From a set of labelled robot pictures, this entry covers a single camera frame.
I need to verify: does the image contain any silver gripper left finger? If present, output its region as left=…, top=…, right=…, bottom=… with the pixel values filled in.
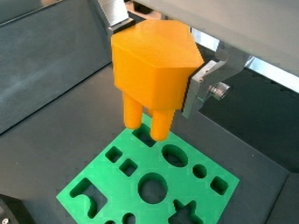
left=97, top=0, right=136, bottom=35

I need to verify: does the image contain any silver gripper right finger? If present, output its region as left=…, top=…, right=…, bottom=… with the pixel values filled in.
left=181, top=41, right=251, bottom=118

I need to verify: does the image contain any orange three prong plug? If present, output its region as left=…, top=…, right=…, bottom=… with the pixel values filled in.
left=111, top=20, right=203, bottom=141

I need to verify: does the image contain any black object at corner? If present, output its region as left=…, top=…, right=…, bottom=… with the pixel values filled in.
left=0, top=194, right=34, bottom=224

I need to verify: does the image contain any green shape sorter board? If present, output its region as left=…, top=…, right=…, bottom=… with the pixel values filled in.
left=57, top=115, right=239, bottom=224

